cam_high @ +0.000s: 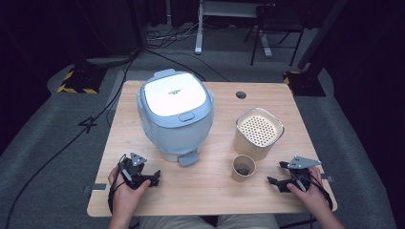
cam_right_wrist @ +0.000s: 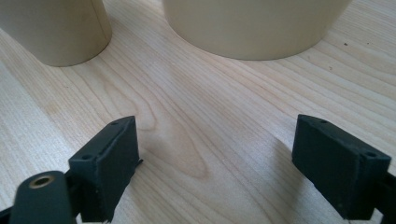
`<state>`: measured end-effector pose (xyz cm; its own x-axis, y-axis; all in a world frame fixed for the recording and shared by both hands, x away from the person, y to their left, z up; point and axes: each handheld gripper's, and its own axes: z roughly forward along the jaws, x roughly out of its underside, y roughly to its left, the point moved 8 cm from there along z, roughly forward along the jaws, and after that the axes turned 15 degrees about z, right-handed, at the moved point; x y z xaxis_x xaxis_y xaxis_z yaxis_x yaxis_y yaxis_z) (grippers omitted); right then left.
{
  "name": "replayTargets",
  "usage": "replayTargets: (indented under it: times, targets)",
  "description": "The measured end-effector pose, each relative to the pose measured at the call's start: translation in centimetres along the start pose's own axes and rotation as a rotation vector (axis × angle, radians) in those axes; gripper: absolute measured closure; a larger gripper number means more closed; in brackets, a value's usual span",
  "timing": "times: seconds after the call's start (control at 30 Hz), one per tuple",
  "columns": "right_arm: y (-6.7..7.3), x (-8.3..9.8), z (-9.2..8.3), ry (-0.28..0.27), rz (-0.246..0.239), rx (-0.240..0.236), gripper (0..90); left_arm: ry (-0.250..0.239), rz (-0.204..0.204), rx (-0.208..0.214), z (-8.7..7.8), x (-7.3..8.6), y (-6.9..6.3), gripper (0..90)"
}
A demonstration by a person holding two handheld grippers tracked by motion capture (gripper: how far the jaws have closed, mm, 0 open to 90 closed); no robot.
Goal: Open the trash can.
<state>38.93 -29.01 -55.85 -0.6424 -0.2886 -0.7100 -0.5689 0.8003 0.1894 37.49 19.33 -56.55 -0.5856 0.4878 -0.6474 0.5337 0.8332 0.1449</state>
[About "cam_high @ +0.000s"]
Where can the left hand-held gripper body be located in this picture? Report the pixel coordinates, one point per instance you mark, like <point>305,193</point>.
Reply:
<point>137,159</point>

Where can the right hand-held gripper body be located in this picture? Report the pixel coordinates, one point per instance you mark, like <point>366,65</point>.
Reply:
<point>301,162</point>

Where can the dark tea bag yellow tag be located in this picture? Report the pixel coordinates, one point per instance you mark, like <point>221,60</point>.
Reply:
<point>243,170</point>

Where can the beige container with perforated strainer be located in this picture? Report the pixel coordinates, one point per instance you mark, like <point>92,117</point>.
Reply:
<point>246,146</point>

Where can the beige paper cup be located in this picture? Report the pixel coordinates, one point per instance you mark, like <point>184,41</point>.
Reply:
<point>237,176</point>

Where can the light blue pedal trash can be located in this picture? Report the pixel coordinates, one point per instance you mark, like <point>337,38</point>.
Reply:
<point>175,133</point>

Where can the person's left hand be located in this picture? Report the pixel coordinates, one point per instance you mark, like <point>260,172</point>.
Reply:
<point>124,200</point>

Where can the person's right hand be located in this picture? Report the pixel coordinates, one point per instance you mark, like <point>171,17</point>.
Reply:
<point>313,197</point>

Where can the grey table edge clamp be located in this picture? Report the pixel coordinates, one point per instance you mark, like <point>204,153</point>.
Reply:
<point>95,187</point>
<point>328,178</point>

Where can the yellow black striped stand base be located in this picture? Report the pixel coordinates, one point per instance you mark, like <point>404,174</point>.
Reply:
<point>305,84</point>
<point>81,81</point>

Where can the dark slanted stand pole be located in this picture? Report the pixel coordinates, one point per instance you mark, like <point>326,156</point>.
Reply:
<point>321,31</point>

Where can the black chair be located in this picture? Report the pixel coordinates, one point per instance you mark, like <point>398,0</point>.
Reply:
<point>273,22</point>

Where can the white desk frame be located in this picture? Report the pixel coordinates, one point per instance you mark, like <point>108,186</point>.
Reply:
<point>199,31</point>

